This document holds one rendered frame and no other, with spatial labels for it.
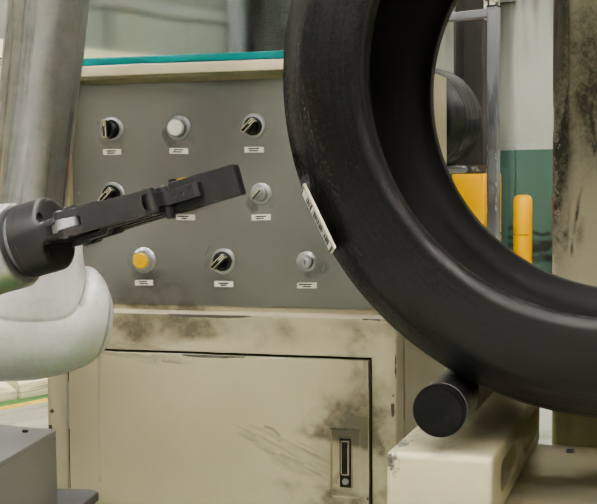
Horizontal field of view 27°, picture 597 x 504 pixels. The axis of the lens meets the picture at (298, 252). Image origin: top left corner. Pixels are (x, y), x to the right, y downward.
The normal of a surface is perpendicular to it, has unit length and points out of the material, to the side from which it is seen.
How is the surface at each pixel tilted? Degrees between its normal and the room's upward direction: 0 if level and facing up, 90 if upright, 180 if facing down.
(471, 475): 90
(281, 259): 90
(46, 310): 98
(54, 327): 92
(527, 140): 90
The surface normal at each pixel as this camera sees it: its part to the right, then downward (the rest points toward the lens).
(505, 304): -0.36, 0.22
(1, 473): 0.99, 0.00
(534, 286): -0.22, -0.11
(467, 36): -0.61, 0.04
